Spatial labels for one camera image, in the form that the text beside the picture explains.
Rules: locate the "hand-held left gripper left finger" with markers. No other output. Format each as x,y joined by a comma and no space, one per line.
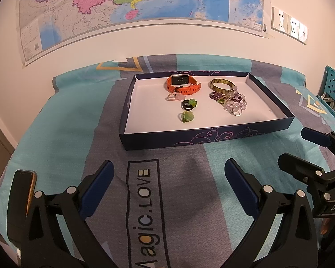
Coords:
96,189

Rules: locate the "black phone with orange case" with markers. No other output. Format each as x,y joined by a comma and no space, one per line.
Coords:
21,189

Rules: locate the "person's right hand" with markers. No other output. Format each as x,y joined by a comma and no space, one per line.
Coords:
327,226

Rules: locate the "orange smartwatch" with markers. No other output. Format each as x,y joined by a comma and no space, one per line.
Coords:
189,90

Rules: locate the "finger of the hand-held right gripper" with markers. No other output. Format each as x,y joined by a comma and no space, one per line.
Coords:
315,137
296,164

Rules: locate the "dark blue cardboard box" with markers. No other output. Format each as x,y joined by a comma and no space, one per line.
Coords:
156,122

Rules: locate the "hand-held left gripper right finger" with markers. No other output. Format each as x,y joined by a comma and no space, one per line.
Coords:
241,189

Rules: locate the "teal grey printed bedsheet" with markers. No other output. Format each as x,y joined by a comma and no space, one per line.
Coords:
72,117

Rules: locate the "tortoiseshell bangle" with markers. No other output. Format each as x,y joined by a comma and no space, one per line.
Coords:
223,90

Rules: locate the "white wall socket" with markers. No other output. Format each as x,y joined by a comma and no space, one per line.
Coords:
303,34
294,26
280,19

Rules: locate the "blue perforated crate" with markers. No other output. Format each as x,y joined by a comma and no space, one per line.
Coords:
333,85

